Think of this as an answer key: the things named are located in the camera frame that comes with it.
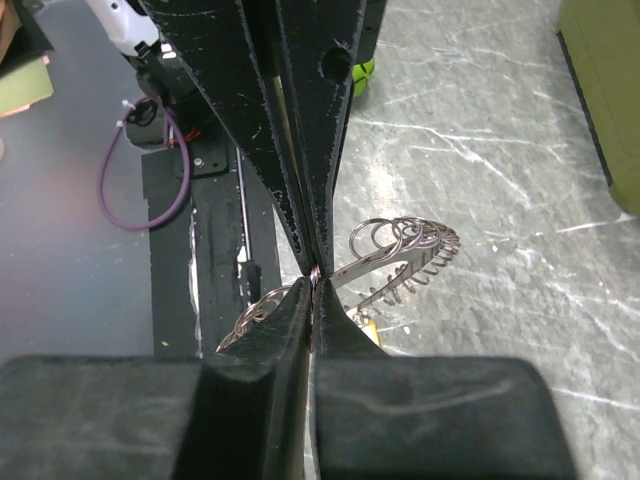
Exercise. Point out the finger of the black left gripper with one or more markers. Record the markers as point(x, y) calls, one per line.
point(317, 50)
point(213, 41)

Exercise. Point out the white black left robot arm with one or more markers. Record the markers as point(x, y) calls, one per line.
point(278, 77)

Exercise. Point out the olive green plastic bin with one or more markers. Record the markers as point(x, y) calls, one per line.
point(600, 42)

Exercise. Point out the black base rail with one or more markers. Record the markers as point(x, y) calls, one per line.
point(215, 257)

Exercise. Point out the silver key yellow tag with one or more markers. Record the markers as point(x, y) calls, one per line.
point(365, 323)

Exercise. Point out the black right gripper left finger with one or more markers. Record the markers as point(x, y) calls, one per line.
point(239, 414)

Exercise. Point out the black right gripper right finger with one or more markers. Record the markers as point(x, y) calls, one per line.
point(378, 416)

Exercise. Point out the green watermelon toy ball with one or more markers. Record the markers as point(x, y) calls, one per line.
point(361, 74)

